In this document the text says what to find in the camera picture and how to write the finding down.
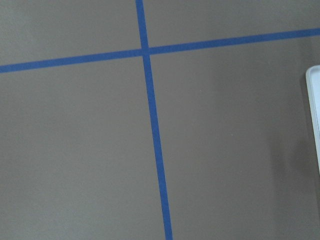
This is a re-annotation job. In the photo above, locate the white rectangular tray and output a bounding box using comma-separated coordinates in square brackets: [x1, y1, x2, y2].
[305, 65, 320, 169]

